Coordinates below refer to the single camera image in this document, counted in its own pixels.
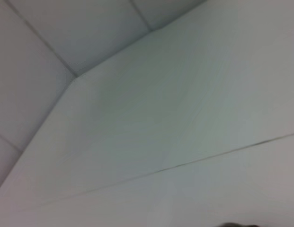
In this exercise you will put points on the dark green shirt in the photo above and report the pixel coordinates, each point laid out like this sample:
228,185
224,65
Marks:
236,225

